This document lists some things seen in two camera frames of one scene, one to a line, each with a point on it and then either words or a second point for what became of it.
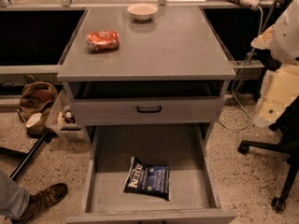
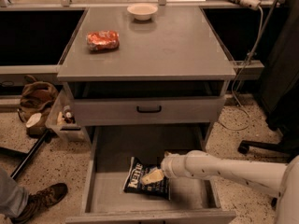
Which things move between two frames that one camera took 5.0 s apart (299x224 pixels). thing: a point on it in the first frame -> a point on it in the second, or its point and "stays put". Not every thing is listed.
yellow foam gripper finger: [264, 41] -> [173, 165]
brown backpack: [36, 98] stays put
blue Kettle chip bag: [151, 179] stays put
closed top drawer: [144, 112] stays put
